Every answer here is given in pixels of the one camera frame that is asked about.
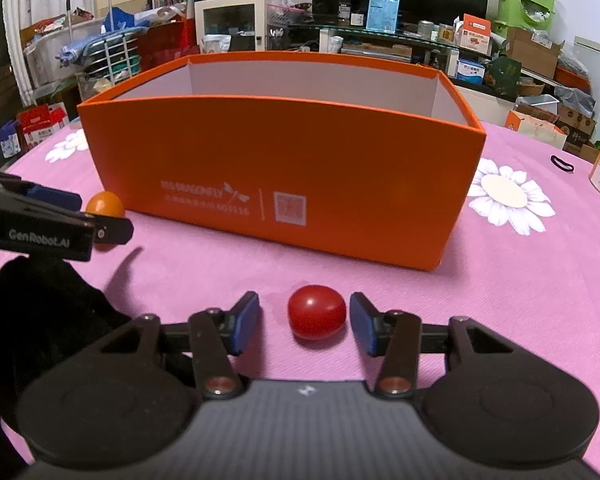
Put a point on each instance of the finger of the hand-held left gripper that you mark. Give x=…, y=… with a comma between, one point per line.
x=115, y=231
x=55, y=197

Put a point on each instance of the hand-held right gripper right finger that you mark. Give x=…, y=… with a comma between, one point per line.
x=362, y=322

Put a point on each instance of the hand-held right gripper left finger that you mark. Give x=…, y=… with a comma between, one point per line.
x=245, y=322

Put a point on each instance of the small orange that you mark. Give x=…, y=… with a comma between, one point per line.
x=105, y=204

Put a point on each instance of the red tomato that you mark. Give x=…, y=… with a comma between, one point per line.
x=316, y=312

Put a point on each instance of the orange cardboard box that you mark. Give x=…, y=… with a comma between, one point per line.
x=330, y=185

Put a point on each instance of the red and white carton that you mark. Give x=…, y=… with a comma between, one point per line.
x=42, y=127

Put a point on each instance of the pink floral tablecloth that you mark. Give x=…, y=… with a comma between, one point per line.
x=505, y=285

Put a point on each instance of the red gift bag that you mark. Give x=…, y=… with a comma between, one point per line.
x=165, y=45

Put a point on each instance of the white pouch bag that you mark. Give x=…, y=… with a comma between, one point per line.
x=215, y=44

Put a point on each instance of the white TV cabinet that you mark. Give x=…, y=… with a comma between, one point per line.
x=480, y=95

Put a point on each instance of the orange paper gift bag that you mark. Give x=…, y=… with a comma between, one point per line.
x=530, y=127

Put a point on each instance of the white glass-door cabinet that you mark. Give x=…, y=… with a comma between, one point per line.
x=260, y=10

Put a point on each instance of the blue and white box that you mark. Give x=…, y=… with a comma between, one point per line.
x=471, y=72

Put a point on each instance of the dark green bag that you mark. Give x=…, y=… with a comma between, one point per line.
x=502, y=77

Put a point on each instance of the orange and white small box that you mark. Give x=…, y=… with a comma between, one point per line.
x=475, y=35

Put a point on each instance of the blue standing card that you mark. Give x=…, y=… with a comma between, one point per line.
x=384, y=12

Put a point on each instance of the open brown cardboard box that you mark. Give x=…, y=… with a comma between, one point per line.
x=532, y=57

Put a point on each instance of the green stacked bins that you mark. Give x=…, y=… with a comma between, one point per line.
x=510, y=5

